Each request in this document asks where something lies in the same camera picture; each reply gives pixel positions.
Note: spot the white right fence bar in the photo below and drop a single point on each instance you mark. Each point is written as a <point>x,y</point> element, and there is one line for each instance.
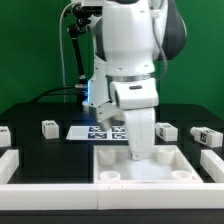
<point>213,165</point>

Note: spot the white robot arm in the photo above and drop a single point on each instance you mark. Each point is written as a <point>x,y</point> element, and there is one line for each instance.
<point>129,36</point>

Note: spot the white front fence bar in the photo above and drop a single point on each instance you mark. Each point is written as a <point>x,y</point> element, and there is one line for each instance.
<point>111,196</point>

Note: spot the white fence bar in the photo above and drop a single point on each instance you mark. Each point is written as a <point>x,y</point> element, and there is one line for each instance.
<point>9,162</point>
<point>213,165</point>
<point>111,196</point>

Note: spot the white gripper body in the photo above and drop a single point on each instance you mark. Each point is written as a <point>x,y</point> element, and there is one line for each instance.
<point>140,131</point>

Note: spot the white square tabletop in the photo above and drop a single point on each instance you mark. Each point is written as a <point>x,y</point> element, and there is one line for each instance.
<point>164,164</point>

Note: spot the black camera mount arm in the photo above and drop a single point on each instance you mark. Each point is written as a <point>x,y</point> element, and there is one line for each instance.
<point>78,46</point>

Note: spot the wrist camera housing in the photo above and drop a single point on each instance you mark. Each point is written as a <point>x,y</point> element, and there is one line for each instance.
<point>128,99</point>

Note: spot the white marker sheet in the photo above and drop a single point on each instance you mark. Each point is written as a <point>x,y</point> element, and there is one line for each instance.
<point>115,133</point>

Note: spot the white left fence bar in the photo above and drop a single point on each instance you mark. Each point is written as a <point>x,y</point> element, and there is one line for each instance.
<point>9,162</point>

